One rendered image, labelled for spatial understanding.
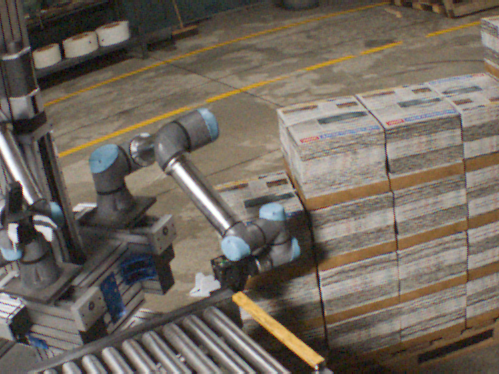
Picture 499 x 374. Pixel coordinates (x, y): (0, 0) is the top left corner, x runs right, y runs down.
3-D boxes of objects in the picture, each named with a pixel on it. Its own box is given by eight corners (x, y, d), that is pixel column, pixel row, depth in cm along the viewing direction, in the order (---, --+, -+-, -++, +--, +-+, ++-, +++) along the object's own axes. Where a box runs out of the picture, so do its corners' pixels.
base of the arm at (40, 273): (14, 285, 232) (5, 260, 228) (38, 263, 244) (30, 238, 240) (44, 292, 225) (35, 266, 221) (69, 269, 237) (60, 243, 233)
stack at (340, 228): (244, 362, 310) (204, 185, 276) (490, 291, 319) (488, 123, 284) (260, 416, 275) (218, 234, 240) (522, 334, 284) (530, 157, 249)
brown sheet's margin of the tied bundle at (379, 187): (296, 191, 258) (294, 179, 256) (376, 172, 260) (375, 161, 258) (306, 211, 243) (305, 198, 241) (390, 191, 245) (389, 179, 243)
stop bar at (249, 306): (242, 296, 211) (241, 290, 211) (327, 365, 175) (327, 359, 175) (232, 300, 210) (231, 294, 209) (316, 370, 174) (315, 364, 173)
